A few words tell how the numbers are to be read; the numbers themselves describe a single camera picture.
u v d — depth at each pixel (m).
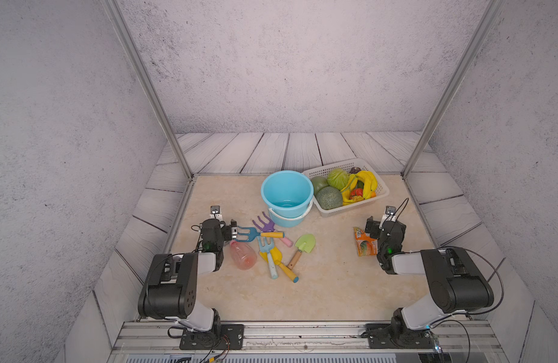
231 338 0.73
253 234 0.97
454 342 0.74
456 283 0.46
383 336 0.73
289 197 1.02
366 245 0.91
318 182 1.05
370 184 1.01
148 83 0.87
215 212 0.81
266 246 0.93
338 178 1.01
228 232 0.86
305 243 0.94
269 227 1.01
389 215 0.79
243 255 0.83
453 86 0.87
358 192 1.04
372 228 0.88
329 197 0.96
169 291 0.45
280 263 0.89
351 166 1.15
